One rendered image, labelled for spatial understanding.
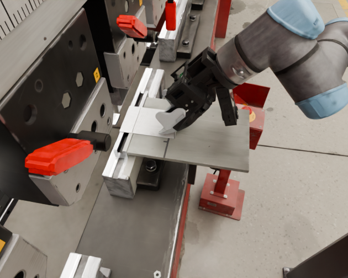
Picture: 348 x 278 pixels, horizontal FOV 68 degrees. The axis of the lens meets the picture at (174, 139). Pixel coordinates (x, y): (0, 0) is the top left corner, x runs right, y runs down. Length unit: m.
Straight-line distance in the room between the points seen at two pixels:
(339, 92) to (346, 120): 1.90
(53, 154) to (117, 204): 0.47
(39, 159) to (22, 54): 0.08
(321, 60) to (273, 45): 0.08
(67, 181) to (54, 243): 1.37
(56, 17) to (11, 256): 0.20
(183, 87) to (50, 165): 0.34
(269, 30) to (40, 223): 1.56
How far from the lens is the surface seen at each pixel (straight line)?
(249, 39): 0.44
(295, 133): 2.09
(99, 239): 0.64
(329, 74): 0.46
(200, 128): 0.61
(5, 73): 0.21
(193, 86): 0.50
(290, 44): 0.43
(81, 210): 1.68
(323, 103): 0.47
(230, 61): 0.45
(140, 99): 0.70
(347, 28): 0.57
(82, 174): 0.32
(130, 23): 0.33
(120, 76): 0.41
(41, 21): 0.25
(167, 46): 0.99
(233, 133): 0.62
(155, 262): 0.60
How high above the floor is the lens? 1.46
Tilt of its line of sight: 52 degrees down
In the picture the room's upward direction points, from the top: straight up
